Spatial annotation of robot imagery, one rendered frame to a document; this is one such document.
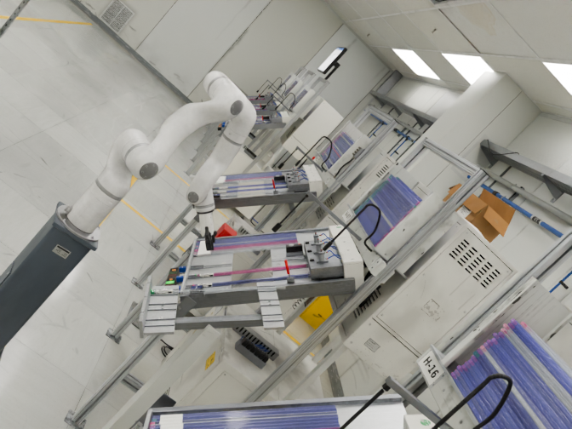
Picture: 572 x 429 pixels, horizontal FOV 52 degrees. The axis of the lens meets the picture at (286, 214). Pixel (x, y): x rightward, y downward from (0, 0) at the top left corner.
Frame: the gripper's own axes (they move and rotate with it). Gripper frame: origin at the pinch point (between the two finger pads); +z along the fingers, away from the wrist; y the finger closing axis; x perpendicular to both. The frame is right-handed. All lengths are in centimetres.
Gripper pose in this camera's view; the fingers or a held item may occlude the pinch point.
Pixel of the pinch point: (210, 244)
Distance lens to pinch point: 257.1
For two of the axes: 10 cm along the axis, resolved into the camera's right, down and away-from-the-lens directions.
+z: 1.1, 9.5, 2.9
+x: 9.9, -1.2, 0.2
